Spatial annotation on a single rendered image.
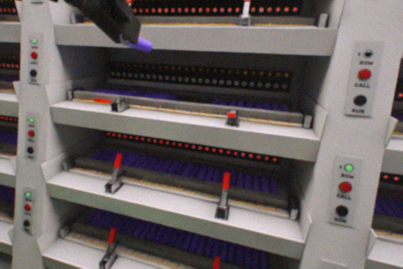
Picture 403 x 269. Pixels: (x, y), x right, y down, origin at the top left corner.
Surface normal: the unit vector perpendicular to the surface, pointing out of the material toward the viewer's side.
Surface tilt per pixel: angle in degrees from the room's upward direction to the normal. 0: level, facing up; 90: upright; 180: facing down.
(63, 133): 90
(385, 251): 17
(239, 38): 107
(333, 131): 90
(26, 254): 90
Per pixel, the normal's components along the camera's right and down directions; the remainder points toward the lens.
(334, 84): -0.24, 0.05
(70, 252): 0.03, -0.93
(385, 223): -0.26, 0.33
